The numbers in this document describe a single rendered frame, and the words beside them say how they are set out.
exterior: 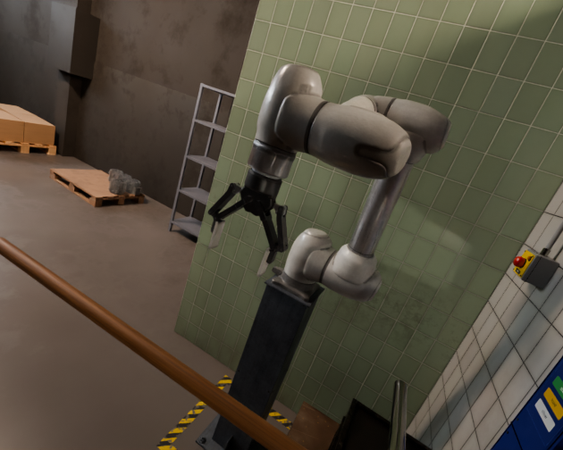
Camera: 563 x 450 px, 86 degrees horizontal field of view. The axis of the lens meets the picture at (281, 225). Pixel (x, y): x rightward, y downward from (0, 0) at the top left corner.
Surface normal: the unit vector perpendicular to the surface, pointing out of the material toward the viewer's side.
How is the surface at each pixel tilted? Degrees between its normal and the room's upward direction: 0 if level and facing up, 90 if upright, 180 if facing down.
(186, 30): 90
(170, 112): 90
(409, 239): 90
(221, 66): 90
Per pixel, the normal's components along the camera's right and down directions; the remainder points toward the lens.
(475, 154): -0.40, 0.16
